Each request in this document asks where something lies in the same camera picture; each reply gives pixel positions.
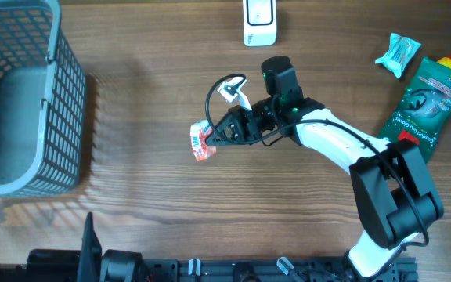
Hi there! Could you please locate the small red sachet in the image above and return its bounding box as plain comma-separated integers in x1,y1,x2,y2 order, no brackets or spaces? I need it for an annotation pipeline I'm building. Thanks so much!
189,120,217,161

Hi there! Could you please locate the light green wipes packet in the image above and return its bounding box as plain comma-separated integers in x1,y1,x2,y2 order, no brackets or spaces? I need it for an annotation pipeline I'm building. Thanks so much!
375,33,421,79

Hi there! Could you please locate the green 3M glove package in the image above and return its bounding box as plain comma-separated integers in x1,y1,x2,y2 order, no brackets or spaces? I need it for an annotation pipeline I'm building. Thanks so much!
378,57,451,161

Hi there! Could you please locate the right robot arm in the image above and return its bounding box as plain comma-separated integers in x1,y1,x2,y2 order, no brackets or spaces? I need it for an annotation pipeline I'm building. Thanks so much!
204,56,444,281

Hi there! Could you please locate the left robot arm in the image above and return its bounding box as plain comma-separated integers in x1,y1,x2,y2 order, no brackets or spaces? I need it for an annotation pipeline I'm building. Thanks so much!
0,212,152,282

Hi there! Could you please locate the white barcode scanner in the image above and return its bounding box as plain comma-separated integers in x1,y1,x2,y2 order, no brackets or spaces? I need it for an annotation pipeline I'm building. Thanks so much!
243,0,277,47

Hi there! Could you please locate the grey plastic mesh basket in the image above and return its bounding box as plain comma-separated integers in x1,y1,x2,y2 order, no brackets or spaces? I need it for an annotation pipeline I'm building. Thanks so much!
0,1,87,197

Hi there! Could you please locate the right black camera cable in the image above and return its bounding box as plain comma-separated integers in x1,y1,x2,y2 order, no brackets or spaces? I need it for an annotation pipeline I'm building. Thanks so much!
204,73,430,275

